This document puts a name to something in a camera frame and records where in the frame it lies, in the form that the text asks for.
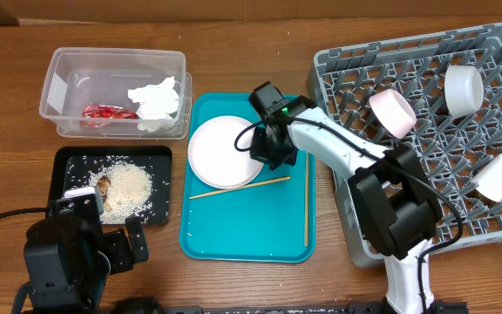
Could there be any wooden chopstick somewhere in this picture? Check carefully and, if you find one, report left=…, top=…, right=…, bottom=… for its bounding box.
left=303, top=153, right=309, bottom=248
left=189, top=176, right=291, bottom=200

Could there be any large white plate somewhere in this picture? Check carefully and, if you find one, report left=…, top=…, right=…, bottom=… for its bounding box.
left=187, top=115, right=263, bottom=189

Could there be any pile of white rice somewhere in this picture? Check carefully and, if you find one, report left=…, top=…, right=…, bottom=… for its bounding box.
left=63, top=154, right=172, bottom=225

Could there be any brown food scrap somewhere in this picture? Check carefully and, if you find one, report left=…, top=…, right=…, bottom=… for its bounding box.
left=97, top=175, right=111, bottom=212

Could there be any pink bowl with rice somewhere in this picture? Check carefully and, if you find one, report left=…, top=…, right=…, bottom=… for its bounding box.
left=368, top=89, right=417, bottom=139

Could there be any red foil snack wrapper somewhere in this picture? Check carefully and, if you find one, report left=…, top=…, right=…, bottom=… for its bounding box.
left=80, top=105, right=139, bottom=128

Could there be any grey-green bowl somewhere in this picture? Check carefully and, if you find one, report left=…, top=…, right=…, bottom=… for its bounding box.
left=444, top=65, right=484, bottom=119

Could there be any small white cup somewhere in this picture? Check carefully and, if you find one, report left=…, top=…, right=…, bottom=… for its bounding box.
left=471, top=154, right=502, bottom=202

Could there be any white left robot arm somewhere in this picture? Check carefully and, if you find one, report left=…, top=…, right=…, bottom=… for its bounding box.
left=11, top=216, right=149, bottom=313

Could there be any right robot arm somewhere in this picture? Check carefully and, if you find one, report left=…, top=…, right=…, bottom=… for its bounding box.
left=247, top=94, right=442, bottom=313

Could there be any clear plastic waste bin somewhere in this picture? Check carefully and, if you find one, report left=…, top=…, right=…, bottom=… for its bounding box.
left=39, top=47, right=192, bottom=140

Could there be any grey dishwasher rack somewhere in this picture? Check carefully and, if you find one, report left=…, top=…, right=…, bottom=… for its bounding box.
left=307, top=23, right=502, bottom=249

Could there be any teal serving tray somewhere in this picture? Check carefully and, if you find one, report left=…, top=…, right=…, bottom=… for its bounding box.
left=179, top=92, right=316, bottom=264

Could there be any black rectangular tray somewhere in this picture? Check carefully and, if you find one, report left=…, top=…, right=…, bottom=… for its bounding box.
left=48, top=146, right=172, bottom=201

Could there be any crumpled white paper napkin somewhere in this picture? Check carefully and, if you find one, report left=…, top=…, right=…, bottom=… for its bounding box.
left=127, top=76, right=180, bottom=133

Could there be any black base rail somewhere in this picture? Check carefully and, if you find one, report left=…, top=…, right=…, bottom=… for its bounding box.
left=111, top=296, right=470, bottom=314

